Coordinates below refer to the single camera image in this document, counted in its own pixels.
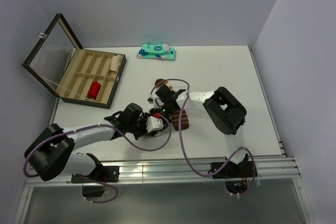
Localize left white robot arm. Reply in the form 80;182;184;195
23;103;164;182

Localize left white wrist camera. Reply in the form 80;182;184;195
146;116;164;133

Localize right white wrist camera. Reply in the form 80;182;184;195
147;94;154;104

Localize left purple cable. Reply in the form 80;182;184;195
23;115;174;204

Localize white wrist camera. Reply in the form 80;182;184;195
146;116;164;133
147;94;154;104

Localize beige rolled sock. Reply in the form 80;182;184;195
110;55;123;72

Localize purple cable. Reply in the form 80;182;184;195
149;78;257;196
23;115;174;204

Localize mint green folded socks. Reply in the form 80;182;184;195
137;44;175;60

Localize brown striped sock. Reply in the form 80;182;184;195
155;79;190;131

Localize black compartment box with lid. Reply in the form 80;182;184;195
22;13;127;109

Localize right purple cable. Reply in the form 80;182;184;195
149;78;257;196

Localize aluminium mounting rail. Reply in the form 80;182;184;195
15;156;316;223

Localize black white striped sock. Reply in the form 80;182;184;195
150;98;161;136

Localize red rolled sock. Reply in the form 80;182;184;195
87;81;101;100

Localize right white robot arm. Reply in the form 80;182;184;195
155;81;257;180

